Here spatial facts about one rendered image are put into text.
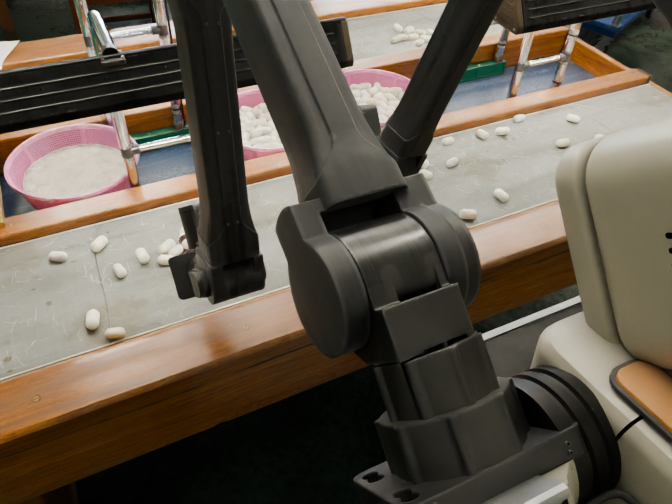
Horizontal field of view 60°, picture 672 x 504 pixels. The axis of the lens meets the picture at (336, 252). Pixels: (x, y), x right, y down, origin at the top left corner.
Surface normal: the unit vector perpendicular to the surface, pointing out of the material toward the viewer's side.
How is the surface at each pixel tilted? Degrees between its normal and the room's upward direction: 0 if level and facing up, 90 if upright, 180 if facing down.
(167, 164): 0
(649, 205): 90
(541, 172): 0
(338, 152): 28
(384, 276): 37
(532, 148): 0
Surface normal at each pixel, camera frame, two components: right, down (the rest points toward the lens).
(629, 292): -0.90, 0.28
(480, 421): 0.29, -0.18
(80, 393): 0.04, -0.71
